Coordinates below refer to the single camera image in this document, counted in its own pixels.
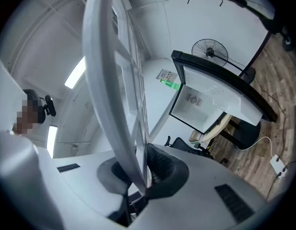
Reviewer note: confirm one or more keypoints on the brown ornate book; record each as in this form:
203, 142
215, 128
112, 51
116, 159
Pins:
195, 136

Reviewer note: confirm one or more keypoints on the white power strip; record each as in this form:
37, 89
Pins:
278, 164

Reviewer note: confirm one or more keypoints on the white wire fridge shelf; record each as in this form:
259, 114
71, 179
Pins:
97, 80

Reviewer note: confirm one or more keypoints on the white plastic fan vent grille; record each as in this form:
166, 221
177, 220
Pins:
194, 100

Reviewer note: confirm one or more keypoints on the mini fridge door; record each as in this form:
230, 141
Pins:
224, 97

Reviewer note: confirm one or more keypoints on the round beige table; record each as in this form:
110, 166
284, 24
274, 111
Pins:
222, 126

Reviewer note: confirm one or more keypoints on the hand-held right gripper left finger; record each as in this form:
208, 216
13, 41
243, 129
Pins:
85, 176

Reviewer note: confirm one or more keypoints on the green plastic bottle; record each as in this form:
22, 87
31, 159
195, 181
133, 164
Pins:
171, 83

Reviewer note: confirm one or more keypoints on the black standing fan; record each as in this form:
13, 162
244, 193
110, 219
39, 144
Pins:
210, 51

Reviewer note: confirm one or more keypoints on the black head-worn camera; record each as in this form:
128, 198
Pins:
50, 105

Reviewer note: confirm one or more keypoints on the black round floor stand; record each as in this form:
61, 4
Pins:
249, 135

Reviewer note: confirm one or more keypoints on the person's head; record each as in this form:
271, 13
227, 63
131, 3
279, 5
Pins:
28, 114

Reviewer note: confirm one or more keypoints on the black mesh office chair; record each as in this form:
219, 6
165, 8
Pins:
184, 144

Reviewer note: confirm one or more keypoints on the paper wall notice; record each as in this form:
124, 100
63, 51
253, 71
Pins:
165, 74

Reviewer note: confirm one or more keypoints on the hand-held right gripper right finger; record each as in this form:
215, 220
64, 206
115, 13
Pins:
198, 200

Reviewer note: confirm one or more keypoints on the rectangular ceiling light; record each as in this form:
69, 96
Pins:
52, 140
76, 73

